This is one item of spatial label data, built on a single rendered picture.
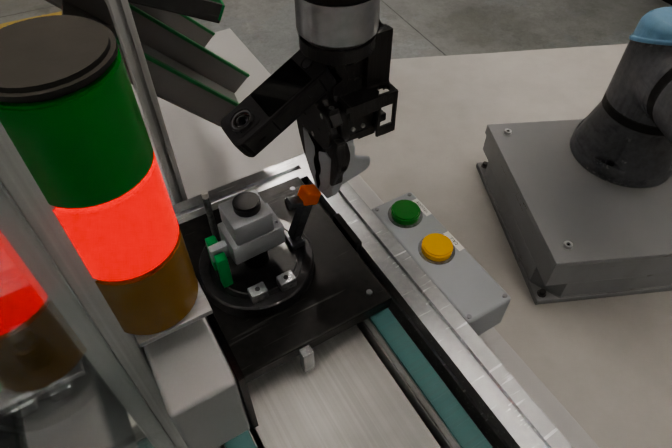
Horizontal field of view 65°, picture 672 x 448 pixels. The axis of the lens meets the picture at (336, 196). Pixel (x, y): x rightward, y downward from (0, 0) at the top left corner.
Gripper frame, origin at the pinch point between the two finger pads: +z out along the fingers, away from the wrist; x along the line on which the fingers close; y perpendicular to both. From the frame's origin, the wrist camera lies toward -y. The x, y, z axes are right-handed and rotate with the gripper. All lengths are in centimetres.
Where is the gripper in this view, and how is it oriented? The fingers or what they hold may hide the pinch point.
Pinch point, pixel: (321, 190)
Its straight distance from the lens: 62.6
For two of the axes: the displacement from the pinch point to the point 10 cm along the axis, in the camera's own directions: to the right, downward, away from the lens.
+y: 8.6, -3.7, 3.5
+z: 0.0, 6.8, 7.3
